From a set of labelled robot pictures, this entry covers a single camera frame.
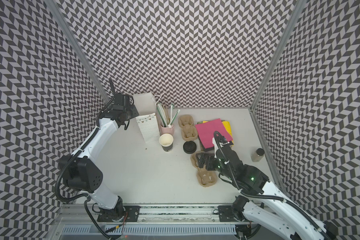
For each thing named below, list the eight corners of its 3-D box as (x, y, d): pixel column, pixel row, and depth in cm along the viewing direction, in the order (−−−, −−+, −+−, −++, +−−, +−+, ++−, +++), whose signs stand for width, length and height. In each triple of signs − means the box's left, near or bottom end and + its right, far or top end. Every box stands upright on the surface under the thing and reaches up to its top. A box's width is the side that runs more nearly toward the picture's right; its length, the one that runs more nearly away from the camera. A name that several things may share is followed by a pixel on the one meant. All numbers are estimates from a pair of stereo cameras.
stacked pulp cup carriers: (183, 142, 101) (183, 138, 96) (177, 120, 113) (177, 115, 109) (198, 139, 102) (199, 134, 98) (191, 118, 115) (191, 113, 110)
